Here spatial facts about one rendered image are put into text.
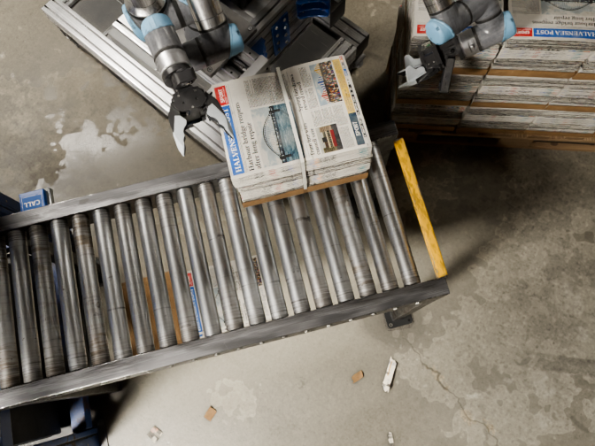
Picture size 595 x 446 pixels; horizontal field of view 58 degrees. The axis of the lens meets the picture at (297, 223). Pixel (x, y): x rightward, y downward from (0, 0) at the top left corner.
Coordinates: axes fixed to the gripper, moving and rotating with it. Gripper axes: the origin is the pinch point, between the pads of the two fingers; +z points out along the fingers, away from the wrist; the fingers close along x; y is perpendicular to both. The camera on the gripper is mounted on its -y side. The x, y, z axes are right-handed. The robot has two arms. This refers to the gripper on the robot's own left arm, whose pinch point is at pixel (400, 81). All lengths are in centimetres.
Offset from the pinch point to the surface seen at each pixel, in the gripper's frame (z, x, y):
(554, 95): -44, -32, -42
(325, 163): 20.8, 41.2, 4.2
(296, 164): 26, 45, 9
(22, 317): 114, 67, 10
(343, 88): 10.5, 27.6, 15.9
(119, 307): 89, 62, -2
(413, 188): 5.7, 29.2, -20.0
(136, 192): 79, 36, 17
